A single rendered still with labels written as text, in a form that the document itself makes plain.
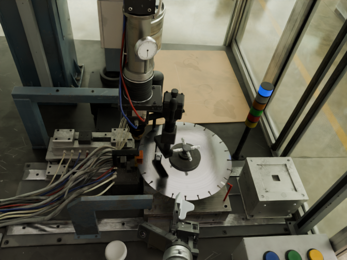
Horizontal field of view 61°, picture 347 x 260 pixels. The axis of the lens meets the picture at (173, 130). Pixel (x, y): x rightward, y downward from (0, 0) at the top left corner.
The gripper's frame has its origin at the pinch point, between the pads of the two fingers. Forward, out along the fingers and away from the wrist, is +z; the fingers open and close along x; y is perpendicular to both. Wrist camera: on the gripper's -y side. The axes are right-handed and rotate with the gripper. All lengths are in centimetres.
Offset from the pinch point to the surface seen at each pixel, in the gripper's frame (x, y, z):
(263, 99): 38.7, 23.4, 17.5
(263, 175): 11.8, 29.9, 15.8
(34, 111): 19, -56, 18
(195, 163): 14.4, 4.5, 9.1
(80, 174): 4.8, -32.5, 4.6
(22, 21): 49, -66, 28
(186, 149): 18.9, 0.5, 8.1
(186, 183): 9.3, 2.4, 2.9
